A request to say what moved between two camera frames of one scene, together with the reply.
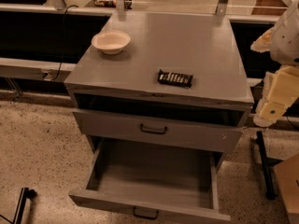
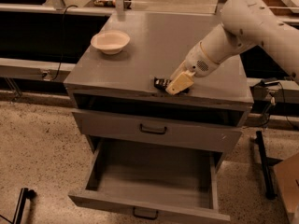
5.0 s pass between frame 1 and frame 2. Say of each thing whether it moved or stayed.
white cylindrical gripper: moved
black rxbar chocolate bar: moved
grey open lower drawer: stayed
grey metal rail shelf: stayed
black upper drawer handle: stayed
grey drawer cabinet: stayed
